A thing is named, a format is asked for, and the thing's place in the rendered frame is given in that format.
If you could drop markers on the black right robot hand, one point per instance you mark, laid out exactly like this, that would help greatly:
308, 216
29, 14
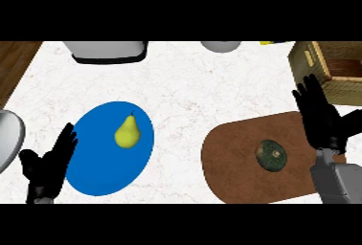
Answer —
322, 121

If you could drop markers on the grey round container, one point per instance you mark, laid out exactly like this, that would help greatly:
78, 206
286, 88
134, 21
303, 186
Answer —
220, 46

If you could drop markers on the dark green squash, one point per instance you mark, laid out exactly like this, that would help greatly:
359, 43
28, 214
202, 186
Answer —
272, 155

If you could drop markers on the yellow object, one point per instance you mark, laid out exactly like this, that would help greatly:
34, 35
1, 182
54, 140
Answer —
274, 42

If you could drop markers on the yellow pear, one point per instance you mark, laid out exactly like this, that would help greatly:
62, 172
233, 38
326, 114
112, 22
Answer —
127, 134

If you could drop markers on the grey round bowl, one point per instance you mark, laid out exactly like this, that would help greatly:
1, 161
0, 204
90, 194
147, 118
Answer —
7, 140

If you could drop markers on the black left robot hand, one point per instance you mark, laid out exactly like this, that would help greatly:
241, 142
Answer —
47, 169

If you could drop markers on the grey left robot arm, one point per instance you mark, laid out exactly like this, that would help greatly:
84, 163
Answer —
41, 200

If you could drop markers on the blue oval plate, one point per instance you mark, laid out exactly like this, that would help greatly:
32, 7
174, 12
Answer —
110, 148

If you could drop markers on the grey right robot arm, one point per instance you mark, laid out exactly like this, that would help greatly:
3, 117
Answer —
337, 180

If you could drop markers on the brown wooden cutting board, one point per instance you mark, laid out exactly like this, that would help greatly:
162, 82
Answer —
263, 159

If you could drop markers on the white and black appliance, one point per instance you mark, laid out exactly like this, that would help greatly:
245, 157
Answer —
106, 51

